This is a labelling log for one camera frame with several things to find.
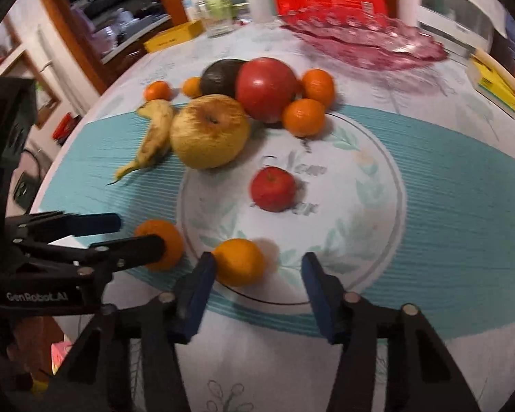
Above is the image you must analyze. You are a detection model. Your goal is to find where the spotted yellow banana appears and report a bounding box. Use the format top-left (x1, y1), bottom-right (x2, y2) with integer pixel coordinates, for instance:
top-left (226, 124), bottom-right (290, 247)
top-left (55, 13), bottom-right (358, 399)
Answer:
top-left (112, 100), bottom-right (175, 184)

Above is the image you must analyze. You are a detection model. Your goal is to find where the teal printed placemat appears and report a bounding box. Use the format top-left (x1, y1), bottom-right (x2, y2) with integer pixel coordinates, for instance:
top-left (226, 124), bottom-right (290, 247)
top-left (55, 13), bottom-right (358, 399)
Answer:
top-left (41, 105), bottom-right (515, 339)

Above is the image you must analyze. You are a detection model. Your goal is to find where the small mandarin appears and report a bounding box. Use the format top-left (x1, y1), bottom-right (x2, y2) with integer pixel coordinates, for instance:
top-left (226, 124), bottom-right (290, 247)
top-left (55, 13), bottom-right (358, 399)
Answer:
top-left (181, 76), bottom-right (202, 99)
top-left (143, 80), bottom-right (172, 101)

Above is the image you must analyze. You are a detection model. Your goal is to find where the large red apple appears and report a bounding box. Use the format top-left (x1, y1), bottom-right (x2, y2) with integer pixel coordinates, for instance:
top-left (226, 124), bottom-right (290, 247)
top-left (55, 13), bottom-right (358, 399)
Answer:
top-left (235, 57), bottom-right (298, 124)

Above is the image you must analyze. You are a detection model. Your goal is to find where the small red apple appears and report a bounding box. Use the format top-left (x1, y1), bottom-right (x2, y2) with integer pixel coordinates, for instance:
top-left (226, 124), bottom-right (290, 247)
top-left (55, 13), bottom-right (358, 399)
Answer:
top-left (249, 167), bottom-right (297, 212)

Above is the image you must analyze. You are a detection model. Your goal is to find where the clear drinking glass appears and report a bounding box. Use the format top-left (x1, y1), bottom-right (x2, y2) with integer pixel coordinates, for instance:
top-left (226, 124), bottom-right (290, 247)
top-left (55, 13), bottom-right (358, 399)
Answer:
top-left (200, 5), bottom-right (235, 38)

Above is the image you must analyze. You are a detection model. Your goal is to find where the yellow-orange orange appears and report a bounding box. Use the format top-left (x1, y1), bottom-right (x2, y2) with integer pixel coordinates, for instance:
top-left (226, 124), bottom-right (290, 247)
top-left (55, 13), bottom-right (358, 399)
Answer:
top-left (212, 238), bottom-right (267, 287)

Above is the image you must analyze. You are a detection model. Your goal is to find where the dark avocado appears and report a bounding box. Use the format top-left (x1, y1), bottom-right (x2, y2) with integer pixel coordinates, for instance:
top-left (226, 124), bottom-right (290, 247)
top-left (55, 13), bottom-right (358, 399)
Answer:
top-left (200, 59), bottom-right (246, 99)

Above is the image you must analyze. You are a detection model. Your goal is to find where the white plastic bottle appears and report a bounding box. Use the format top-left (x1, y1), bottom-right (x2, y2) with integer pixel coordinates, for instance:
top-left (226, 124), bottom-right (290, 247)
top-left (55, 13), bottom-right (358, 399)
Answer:
top-left (245, 0), bottom-right (273, 23)

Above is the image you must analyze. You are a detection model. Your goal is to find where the large orange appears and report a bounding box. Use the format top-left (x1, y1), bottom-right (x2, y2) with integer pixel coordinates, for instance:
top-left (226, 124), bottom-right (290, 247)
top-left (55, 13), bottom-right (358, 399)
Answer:
top-left (134, 219), bottom-right (185, 273)

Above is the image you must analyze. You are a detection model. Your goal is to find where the pink glass fruit bowl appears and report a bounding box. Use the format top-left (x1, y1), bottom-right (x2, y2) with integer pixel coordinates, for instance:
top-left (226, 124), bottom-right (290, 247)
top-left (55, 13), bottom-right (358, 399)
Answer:
top-left (281, 7), bottom-right (448, 71)

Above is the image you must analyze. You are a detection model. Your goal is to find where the small white blue carton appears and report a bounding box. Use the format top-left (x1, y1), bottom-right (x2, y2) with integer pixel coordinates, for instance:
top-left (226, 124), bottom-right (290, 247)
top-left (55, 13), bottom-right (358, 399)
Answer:
top-left (181, 0), bottom-right (204, 22)

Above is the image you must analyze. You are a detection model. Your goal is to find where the white appliance with cloth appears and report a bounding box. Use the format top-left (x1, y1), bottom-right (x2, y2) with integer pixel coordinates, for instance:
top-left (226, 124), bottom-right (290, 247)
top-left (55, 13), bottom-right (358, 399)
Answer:
top-left (397, 0), bottom-right (507, 56)

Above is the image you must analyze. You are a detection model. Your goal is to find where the yellow flat box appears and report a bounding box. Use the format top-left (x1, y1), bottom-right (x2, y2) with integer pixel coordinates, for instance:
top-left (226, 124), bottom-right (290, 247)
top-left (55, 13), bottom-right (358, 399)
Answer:
top-left (144, 21), bottom-right (204, 53)

